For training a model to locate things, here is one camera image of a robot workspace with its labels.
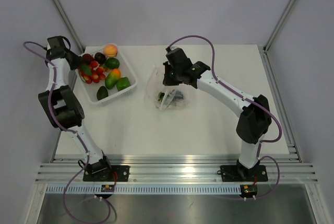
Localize dark grape bunch with leaves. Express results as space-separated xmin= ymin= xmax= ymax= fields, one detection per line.
xmin=158 ymin=90 xmax=185 ymax=107

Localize red cherry bunch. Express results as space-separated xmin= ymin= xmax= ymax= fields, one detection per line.
xmin=77 ymin=53 xmax=108 ymax=84

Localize clear zip top bag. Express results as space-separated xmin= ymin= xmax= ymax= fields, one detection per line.
xmin=146 ymin=66 xmax=189 ymax=111

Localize white plastic basket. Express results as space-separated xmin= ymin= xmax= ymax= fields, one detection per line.
xmin=76 ymin=46 xmax=137 ymax=105

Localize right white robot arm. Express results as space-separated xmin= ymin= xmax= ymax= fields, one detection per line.
xmin=163 ymin=47 xmax=271 ymax=180

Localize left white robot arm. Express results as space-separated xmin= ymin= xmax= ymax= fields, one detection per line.
xmin=38 ymin=36 xmax=116 ymax=182

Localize dark plum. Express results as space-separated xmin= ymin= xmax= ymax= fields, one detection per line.
xmin=94 ymin=52 xmax=106 ymax=64

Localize green lime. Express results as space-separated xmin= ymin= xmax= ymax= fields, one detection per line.
xmin=104 ymin=57 xmax=120 ymax=69

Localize orange peach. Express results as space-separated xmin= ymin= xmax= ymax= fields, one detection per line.
xmin=103 ymin=44 xmax=118 ymax=58

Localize yellow red mango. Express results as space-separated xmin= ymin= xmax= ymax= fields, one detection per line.
xmin=105 ymin=68 xmax=121 ymax=90

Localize green avocado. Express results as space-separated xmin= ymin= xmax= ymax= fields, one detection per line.
xmin=96 ymin=86 xmax=109 ymax=101

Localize green pepper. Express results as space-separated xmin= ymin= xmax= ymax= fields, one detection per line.
xmin=116 ymin=77 xmax=131 ymax=91

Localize left small circuit board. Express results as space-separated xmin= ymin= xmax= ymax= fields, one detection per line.
xmin=101 ymin=184 xmax=115 ymax=192

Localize small circuit board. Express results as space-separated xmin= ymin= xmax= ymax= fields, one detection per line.
xmin=240 ymin=184 xmax=258 ymax=198
xmin=101 ymin=184 xmax=115 ymax=192

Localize right small circuit board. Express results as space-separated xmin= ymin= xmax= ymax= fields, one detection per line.
xmin=240 ymin=184 xmax=258 ymax=198

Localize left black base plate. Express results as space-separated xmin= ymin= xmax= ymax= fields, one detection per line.
xmin=83 ymin=165 xmax=130 ymax=182

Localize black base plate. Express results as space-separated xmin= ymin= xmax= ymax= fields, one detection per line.
xmin=217 ymin=165 xmax=268 ymax=182
xmin=83 ymin=165 xmax=130 ymax=182

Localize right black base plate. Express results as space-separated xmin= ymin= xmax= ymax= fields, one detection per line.
xmin=217 ymin=165 xmax=268 ymax=182

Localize white slotted cable duct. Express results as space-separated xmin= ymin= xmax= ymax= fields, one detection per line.
xmin=46 ymin=184 xmax=241 ymax=195

